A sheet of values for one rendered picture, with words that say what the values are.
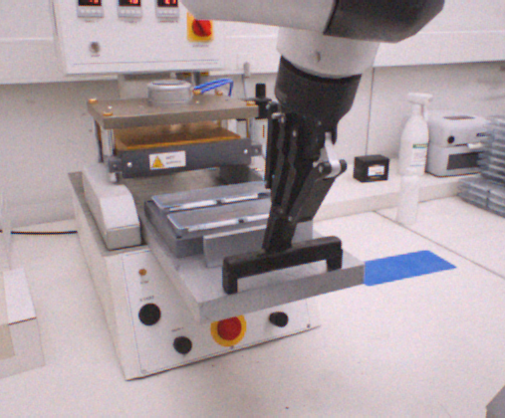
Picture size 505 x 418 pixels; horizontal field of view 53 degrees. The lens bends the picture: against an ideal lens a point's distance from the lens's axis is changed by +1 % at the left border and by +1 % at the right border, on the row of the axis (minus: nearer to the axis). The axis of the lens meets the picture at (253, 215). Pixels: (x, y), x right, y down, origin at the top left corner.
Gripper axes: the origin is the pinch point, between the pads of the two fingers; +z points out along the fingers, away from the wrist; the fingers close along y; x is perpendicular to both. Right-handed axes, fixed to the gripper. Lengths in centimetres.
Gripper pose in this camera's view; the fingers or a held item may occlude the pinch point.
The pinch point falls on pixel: (280, 229)
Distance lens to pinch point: 58.1
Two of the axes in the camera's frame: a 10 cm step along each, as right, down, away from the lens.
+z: -1.5, 7.6, 6.4
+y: 4.0, 6.3, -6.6
